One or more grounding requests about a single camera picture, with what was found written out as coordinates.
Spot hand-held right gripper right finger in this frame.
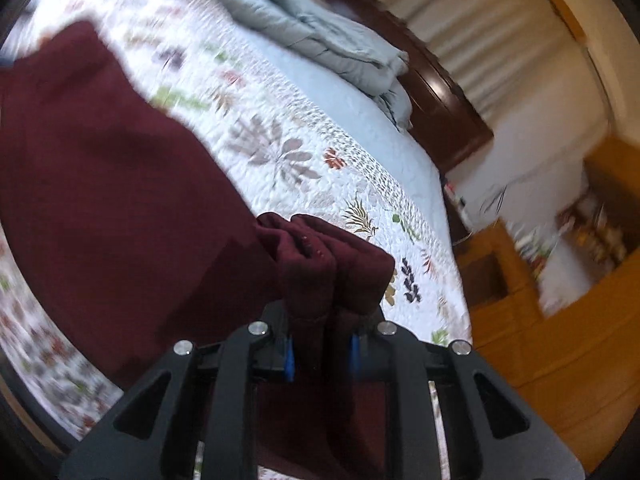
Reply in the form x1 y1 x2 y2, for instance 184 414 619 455
345 310 586 480

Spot floral and blue quilted bedspread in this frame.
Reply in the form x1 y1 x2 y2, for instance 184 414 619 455
0 0 473 480

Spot light blue comforter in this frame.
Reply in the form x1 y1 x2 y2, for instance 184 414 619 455
190 0 416 133

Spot dark wooden nightstand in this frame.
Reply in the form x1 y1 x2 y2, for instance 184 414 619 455
440 177 473 248

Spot maroon pants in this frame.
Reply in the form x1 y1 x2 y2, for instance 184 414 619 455
0 20 397 480

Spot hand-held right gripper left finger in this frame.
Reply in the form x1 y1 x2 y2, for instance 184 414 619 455
60 305 297 480

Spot dark wooden headboard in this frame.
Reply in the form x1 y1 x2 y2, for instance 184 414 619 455
317 0 496 177

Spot beige pleated curtain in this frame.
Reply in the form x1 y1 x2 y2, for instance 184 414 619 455
362 0 618 133

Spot light wooden wardrobe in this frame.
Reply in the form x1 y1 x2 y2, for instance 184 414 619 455
500 260 640 468

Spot light wooden desk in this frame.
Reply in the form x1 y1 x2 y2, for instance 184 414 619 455
457 220 558 323

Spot hanging cables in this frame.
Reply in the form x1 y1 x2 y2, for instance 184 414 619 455
475 180 521 226

